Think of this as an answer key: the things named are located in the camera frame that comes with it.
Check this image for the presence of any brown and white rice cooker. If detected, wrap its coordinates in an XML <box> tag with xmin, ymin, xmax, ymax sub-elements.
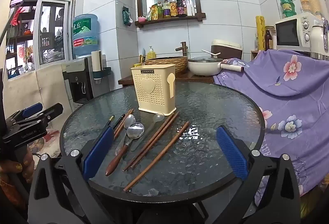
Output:
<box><xmin>211</xmin><ymin>39</ymin><xmax>243</xmax><ymax>60</ymax></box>

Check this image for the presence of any person's left hand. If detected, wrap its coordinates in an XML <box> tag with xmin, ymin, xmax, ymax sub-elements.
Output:
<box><xmin>0</xmin><ymin>153</ymin><xmax>35</xmax><ymax>190</ymax></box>

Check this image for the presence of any yellow seasoning packet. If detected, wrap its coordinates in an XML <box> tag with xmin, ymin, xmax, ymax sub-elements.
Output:
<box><xmin>146</xmin><ymin>4</ymin><xmax>158</xmax><ymax>21</ymax></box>

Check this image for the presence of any green hanging packet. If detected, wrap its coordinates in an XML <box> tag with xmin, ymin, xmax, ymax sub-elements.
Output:
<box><xmin>122</xmin><ymin>6</ymin><xmax>133</xmax><ymax>26</ymax></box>

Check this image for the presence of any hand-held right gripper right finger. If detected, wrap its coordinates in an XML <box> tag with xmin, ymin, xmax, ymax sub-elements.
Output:
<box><xmin>216</xmin><ymin>125</ymin><xmax>301</xmax><ymax>224</ymax></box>

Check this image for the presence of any white kettle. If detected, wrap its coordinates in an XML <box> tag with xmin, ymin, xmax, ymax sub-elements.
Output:
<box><xmin>310</xmin><ymin>25</ymin><xmax>329</xmax><ymax>60</ymax></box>

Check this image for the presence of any brown wooden chopstick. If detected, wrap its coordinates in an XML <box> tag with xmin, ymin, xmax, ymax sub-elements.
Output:
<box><xmin>123</xmin><ymin>121</ymin><xmax>191</xmax><ymax>193</ymax></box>
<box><xmin>113</xmin><ymin>108</ymin><xmax>133</xmax><ymax>137</ymax></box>
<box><xmin>114</xmin><ymin>109</ymin><xmax>134</xmax><ymax>140</ymax></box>
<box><xmin>131</xmin><ymin>112</ymin><xmax>180</xmax><ymax>169</ymax></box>
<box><xmin>122</xmin><ymin>111</ymin><xmax>178</xmax><ymax>172</ymax></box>

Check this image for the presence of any white paper cup sleeve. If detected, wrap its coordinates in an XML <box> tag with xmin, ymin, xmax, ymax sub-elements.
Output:
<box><xmin>91</xmin><ymin>50</ymin><xmax>102</xmax><ymax>73</ymax></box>

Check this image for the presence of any red artificial flower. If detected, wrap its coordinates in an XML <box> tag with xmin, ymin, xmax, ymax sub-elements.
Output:
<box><xmin>10</xmin><ymin>7</ymin><xmax>25</xmax><ymax>26</ymax></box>

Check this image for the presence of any white pot with glass lid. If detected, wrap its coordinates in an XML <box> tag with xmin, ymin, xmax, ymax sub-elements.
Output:
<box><xmin>188</xmin><ymin>56</ymin><xmax>244</xmax><ymax>77</ymax></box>

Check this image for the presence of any black chopstick with gold tip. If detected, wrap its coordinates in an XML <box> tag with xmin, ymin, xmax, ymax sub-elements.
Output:
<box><xmin>104</xmin><ymin>115</ymin><xmax>115</xmax><ymax>130</ymax></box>

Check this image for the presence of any purple floral cloth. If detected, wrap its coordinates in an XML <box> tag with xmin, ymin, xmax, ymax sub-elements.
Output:
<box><xmin>213</xmin><ymin>49</ymin><xmax>329</xmax><ymax>196</ymax></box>

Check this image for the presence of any cream plastic utensil holder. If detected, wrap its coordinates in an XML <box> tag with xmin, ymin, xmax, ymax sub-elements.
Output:
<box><xmin>130</xmin><ymin>64</ymin><xmax>178</xmax><ymax>115</ymax></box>

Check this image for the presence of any white microwave oven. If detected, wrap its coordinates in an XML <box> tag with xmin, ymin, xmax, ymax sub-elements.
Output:
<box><xmin>275</xmin><ymin>13</ymin><xmax>322</xmax><ymax>50</ymax></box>

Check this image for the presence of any white and black water dispenser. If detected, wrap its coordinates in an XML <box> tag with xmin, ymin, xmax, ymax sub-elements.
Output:
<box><xmin>62</xmin><ymin>56</ymin><xmax>112</xmax><ymax>105</ymax></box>

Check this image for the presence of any dark soy sauce bottle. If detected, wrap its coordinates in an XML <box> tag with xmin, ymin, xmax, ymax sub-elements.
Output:
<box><xmin>176</xmin><ymin>0</ymin><xmax>187</xmax><ymax>17</ymax></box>

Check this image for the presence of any bronze faucet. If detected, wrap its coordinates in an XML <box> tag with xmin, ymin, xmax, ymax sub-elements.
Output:
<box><xmin>175</xmin><ymin>41</ymin><xmax>189</xmax><ymax>57</ymax></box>

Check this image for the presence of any clear plastic spoon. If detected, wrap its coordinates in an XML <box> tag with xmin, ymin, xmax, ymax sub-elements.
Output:
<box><xmin>129</xmin><ymin>112</ymin><xmax>165</xmax><ymax>152</ymax></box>

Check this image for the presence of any brown glass bottle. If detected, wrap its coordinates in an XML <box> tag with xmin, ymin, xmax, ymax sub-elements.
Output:
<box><xmin>265</xmin><ymin>29</ymin><xmax>273</xmax><ymax>51</ymax></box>

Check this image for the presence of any yellow roll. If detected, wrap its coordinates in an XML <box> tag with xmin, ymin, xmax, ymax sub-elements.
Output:
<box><xmin>255</xmin><ymin>15</ymin><xmax>266</xmax><ymax>51</ymax></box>

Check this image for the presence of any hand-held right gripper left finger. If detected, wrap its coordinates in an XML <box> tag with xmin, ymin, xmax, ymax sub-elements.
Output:
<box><xmin>28</xmin><ymin>126</ymin><xmax>115</xmax><ymax>224</ymax></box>

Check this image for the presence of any woven pattern basin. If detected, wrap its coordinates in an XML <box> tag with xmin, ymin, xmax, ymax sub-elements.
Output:
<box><xmin>145</xmin><ymin>56</ymin><xmax>189</xmax><ymax>75</ymax></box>

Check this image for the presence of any window with white frame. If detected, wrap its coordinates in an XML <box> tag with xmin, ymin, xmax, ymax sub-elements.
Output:
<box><xmin>5</xmin><ymin>0</ymin><xmax>74</xmax><ymax>80</ymax></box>

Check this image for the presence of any oval metal spoon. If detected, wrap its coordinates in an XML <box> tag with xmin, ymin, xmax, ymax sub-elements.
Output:
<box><xmin>115</xmin><ymin>114</ymin><xmax>136</xmax><ymax>156</ymax></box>

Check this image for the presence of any teal and white cup holder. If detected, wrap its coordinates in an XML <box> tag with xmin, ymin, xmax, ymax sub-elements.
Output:
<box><xmin>93</xmin><ymin>67</ymin><xmax>112</xmax><ymax>84</ymax></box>

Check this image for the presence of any blue water jug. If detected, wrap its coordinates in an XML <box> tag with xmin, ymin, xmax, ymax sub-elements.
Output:
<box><xmin>72</xmin><ymin>14</ymin><xmax>100</xmax><ymax>58</ymax></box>

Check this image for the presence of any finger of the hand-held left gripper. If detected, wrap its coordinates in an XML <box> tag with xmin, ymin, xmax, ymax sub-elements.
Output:
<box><xmin>12</xmin><ymin>103</ymin><xmax>64</xmax><ymax>134</ymax></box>
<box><xmin>6</xmin><ymin>102</ymin><xmax>43</xmax><ymax>124</ymax></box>

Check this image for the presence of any round metal spoon wooden handle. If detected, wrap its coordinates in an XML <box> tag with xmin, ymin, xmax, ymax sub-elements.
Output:
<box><xmin>105</xmin><ymin>122</ymin><xmax>145</xmax><ymax>176</ymax></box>

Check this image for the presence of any white bottle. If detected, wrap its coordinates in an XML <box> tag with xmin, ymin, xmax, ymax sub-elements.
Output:
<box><xmin>187</xmin><ymin>0</ymin><xmax>197</xmax><ymax>16</ymax></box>

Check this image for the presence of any patterned floor mat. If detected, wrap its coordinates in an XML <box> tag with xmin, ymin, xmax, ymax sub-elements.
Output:
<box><xmin>27</xmin><ymin>128</ymin><xmax>63</xmax><ymax>163</ymax></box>

